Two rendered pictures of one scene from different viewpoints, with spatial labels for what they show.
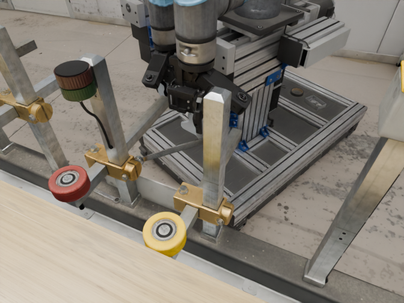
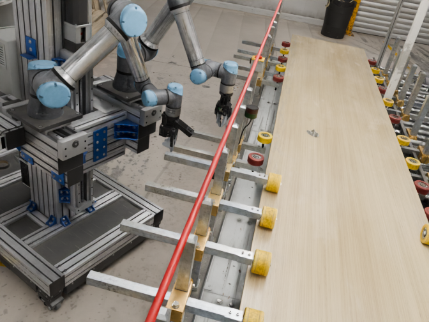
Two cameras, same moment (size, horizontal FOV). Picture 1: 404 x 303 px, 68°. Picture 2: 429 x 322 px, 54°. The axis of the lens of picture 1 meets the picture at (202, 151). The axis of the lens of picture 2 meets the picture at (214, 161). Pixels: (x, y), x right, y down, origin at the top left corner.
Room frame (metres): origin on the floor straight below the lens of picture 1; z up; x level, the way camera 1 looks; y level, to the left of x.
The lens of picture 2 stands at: (1.17, 1.93, 1.94)
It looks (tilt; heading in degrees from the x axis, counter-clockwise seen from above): 31 degrees down; 252
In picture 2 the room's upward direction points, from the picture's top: 10 degrees clockwise
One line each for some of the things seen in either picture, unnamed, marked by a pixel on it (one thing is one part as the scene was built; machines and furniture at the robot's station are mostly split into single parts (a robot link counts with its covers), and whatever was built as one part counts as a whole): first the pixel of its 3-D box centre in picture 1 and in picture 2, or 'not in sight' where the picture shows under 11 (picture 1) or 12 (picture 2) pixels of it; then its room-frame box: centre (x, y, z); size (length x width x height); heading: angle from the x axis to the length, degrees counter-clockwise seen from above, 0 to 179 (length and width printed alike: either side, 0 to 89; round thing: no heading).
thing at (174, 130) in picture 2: (168, 59); (170, 124); (0.82, 0.10, 0.97); 0.09 x 0.08 x 0.12; 155
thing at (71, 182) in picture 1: (74, 193); (254, 165); (0.41, 0.29, 0.85); 0.08 x 0.08 x 0.11
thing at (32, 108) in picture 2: not in sight; (45, 101); (1.39, 0.15, 1.09); 0.15 x 0.15 x 0.10
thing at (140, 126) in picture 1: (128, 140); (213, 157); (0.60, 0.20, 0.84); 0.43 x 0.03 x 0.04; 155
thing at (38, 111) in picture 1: (24, 106); (225, 167); (0.62, 0.45, 0.95); 0.14 x 0.06 x 0.05; 65
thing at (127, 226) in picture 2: not in sight; (191, 242); (0.86, 0.91, 0.95); 0.50 x 0.04 x 0.04; 155
